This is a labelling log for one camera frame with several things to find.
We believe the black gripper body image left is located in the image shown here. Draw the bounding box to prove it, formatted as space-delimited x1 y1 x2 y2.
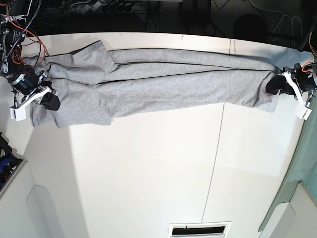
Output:
9 65 57 103

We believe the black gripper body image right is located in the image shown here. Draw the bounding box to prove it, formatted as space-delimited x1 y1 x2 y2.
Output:
265 63 317 96

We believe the grey t-shirt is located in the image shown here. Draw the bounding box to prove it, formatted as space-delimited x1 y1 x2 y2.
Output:
31 41 277 128

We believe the rack of blue clamps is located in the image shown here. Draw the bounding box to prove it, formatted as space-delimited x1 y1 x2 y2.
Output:
0 132 24 189

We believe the white cable on floor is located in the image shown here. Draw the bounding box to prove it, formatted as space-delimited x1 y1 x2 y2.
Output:
212 0 303 34

